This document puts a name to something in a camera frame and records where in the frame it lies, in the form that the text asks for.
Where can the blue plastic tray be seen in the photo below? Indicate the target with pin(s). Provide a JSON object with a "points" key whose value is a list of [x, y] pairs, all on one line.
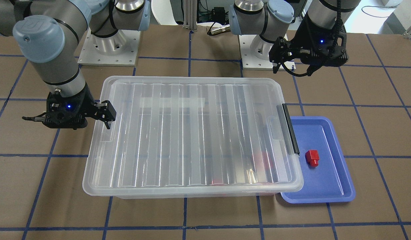
{"points": [[330, 181]]}

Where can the black box latch handle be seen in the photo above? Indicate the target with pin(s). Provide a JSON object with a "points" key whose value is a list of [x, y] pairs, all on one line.
{"points": [[291, 129]]}

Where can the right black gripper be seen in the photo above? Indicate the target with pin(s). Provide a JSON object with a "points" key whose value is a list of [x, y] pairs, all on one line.
{"points": [[87, 106]]}

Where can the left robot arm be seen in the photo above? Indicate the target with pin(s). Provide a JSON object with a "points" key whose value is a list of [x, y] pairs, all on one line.
{"points": [[270, 19]]}

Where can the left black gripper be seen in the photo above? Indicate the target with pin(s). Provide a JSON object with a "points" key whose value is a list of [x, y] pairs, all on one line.
{"points": [[304, 37]]}

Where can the clear plastic box lid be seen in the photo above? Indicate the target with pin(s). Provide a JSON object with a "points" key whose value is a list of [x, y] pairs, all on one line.
{"points": [[172, 135]]}

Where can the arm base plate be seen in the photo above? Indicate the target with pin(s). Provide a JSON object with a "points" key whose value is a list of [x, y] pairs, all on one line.
{"points": [[254, 53], [118, 50]]}

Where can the aluminium frame post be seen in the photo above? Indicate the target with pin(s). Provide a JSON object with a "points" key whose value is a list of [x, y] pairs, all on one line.
{"points": [[190, 10]]}

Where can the red block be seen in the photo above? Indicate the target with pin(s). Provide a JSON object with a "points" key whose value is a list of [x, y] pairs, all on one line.
{"points": [[262, 162], [218, 181], [312, 158]]}

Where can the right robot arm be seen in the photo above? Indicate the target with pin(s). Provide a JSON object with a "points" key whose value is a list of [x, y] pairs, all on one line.
{"points": [[48, 33]]}

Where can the red block in box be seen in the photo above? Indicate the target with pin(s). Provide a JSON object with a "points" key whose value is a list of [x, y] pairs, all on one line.
{"points": [[262, 162], [218, 181]]}

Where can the white chair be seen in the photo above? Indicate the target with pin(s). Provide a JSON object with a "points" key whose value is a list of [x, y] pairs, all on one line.
{"points": [[162, 11]]}

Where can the clear plastic storage box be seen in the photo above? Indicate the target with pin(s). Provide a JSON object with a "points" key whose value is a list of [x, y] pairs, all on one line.
{"points": [[196, 195]]}

